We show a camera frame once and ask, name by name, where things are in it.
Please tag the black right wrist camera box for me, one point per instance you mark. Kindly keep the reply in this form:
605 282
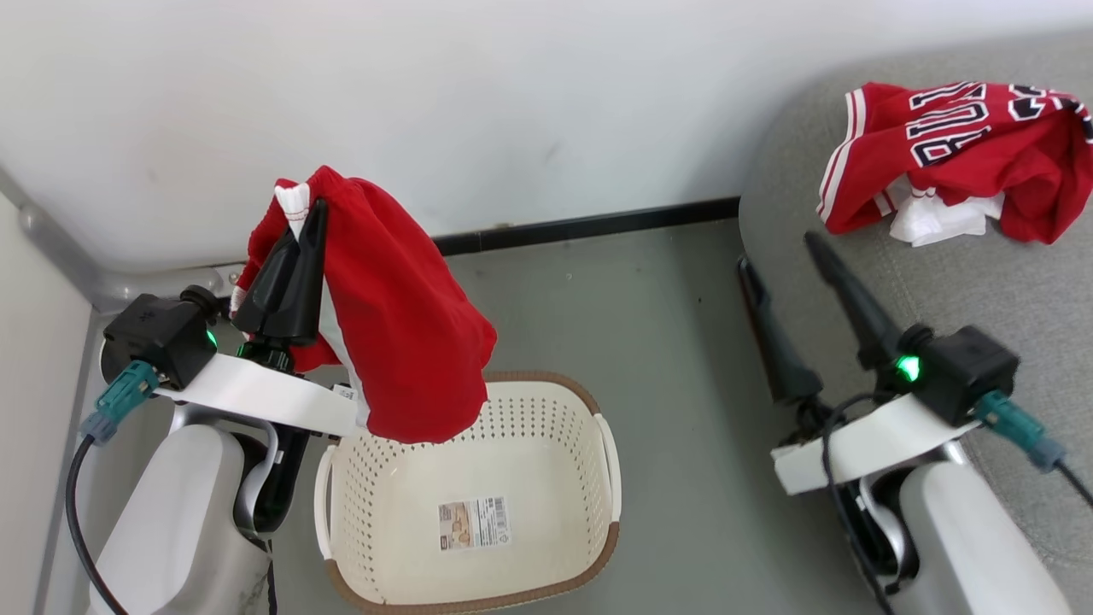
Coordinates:
965 371

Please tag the cream perforated laundry basket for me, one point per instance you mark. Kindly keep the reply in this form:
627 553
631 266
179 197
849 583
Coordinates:
529 444

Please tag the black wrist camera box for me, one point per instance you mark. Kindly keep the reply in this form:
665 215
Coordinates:
158 337
965 371

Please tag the teal right camera connector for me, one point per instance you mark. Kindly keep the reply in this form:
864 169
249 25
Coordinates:
1016 427

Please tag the paper label sticker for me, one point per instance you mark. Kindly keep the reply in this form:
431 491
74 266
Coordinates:
474 523

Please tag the red basketball jersey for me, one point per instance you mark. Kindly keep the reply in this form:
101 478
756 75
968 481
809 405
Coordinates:
965 145

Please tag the teal camera connector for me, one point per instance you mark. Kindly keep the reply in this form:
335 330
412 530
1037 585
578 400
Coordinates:
1016 427
119 401

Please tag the black baseboard strip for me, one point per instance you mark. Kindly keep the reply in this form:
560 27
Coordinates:
598 224

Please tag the left gripper white band body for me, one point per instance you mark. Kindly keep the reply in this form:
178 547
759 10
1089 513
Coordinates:
256 395

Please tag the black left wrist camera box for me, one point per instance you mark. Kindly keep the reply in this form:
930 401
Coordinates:
158 337

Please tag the red basketball shorts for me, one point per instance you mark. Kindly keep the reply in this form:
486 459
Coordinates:
401 325

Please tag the grey fabric sofa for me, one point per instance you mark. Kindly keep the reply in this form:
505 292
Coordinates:
982 290

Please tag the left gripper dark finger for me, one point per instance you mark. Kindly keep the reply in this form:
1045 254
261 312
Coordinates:
266 295
306 282

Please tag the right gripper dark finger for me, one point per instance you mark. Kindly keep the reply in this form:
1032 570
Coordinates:
854 299
777 342

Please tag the teal left camera connector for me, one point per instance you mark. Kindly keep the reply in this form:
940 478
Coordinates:
119 401

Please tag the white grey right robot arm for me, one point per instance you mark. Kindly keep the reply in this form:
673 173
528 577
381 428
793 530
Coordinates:
973 547

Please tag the right gripper white band body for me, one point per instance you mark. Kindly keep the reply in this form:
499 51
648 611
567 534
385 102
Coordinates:
879 444

